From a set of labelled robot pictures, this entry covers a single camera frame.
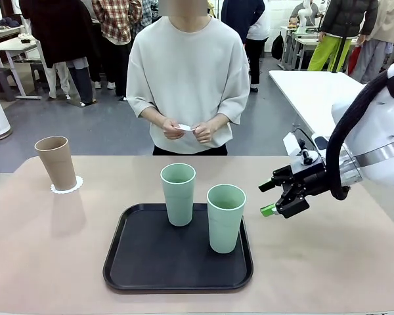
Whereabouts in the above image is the white workbench desk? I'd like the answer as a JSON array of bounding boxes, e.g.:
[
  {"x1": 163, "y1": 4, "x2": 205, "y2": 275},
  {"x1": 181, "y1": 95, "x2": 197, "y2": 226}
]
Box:
[{"x1": 280, "y1": 25, "x2": 361, "y2": 72}]

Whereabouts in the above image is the white folding table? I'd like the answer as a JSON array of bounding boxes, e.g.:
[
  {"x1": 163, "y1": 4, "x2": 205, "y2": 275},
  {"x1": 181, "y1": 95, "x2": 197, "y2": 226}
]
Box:
[{"x1": 268, "y1": 70, "x2": 368, "y2": 147}]

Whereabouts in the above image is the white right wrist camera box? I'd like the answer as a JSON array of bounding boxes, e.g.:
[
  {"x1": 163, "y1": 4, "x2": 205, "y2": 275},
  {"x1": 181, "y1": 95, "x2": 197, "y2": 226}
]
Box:
[{"x1": 282, "y1": 129, "x2": 329, "y2": 167}]

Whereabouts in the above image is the gray plastic stool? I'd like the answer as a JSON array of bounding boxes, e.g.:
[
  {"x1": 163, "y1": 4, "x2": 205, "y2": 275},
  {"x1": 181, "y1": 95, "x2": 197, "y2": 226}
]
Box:
[{"x1": 0, "y1": 68, "x2": 19, "y2": 102}]

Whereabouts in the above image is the black plastic serving tray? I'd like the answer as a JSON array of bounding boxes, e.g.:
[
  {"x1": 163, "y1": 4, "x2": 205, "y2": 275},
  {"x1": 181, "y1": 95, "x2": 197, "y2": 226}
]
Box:
[{"x1": 102, "y1": 202, "x2": 254, "y2": 294}]

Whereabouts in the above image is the bystander in lime trousers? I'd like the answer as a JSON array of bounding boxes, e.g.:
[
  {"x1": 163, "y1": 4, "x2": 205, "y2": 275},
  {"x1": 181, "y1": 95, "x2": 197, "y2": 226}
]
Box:
[{"x1": 307, "y1": 0, "x2": 379, "y2": 72}]

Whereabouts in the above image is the bystander in black coat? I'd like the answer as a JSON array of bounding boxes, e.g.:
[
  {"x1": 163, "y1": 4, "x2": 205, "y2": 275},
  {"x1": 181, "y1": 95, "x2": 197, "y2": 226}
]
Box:
[{"x1": 19, "y1": 0, "x2": 101, "y2": 106}]

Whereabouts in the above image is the person's left hand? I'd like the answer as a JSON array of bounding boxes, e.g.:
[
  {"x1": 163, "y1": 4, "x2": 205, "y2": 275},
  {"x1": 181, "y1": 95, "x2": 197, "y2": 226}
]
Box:
[{"x1": 194, "y1": 121, "x2": 218, "y2": 144}]

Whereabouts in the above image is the bystander in white top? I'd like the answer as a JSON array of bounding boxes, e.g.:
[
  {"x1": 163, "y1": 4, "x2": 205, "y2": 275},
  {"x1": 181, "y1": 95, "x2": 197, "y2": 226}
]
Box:
[{"x1": 245, "y1": 9, "x2": 271, "y2": 93}]

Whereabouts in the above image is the bystander in beige jacket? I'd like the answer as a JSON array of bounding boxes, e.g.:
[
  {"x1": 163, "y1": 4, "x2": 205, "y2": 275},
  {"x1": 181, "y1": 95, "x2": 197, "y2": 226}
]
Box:
[{"x1": 349, "y1": 0, "x2": 394, "y2": 83}]

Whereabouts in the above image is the gray office desk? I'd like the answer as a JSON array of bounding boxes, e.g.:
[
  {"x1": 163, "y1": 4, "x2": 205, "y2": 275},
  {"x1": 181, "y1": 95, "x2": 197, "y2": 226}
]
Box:
[{"x1": 0, "y1": 36, "x2": 43, "y2": 100}]

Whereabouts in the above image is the person's left forearm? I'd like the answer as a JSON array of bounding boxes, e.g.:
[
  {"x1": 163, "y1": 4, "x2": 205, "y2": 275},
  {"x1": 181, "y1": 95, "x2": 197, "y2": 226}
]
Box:
[{"x1": 207, "y1": 113, "x2": 228, "y2": 131}]

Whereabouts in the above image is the bystander in navy top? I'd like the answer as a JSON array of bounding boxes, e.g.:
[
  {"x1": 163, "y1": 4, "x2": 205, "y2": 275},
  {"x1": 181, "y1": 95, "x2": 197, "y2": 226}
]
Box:
[{"x1": 220, "y1": 0, "x2": 266, "y2": 37}]

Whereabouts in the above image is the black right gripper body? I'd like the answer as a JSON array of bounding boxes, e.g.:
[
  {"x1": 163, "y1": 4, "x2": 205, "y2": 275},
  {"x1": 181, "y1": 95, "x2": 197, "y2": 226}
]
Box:
[{"x1": 281, "y1": 159, "x2": 332, "y2": 198}]

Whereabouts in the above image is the brown plastic cup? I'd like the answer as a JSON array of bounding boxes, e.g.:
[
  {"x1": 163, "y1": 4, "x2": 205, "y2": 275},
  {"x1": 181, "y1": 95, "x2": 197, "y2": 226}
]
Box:
[{"x1": 34, "y1": 136, "x2": 78, "y2": 191}]

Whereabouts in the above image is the person in beige shirt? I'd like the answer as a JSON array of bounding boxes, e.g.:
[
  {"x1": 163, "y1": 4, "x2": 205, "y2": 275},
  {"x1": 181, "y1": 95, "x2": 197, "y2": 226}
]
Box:
[{"x1": 125, "y1": 0, "x2": 251, "y2": 156}]

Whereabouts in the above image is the pale green plastic cup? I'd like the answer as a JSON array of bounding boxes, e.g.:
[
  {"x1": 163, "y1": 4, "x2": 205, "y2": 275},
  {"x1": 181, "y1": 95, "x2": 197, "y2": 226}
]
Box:
[
  {"x1": 160, "y1": 163, "x2": 197, "y2": 227},
  {"x1": 206, "y1": 184, "x2": 247, "y2": 254}
]

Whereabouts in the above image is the bystander in plaid shirt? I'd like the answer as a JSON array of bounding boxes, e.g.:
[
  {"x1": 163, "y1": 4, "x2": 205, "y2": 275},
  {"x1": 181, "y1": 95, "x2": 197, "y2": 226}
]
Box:
[{"x1": 91, "y1": 0, "x2": 142, "y2": 91}]

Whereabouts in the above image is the person's right forearm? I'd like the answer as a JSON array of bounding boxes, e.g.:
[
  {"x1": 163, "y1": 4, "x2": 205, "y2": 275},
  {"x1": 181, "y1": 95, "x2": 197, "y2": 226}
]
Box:
[{"x1": 139, "y1": 108, "x2": 167, "y2": 127}]

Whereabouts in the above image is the black backpack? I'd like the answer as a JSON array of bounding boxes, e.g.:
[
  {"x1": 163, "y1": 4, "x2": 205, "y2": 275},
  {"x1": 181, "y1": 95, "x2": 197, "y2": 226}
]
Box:
[{"x1": 271, "y1": 31, "x2": 285, "y2": 61}]

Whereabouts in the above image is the black tripod pole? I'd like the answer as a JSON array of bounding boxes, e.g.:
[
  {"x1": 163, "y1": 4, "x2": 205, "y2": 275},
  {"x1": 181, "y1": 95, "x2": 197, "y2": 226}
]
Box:
[{"x1": 328, "y1": 0, "x2": 349, "y2": 75}]

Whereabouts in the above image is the person's right hand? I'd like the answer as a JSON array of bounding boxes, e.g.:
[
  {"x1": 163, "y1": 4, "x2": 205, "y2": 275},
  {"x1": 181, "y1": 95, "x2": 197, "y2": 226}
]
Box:
[{"x1": 162, "y1": 117, "x2": 182, "y2": 140}]

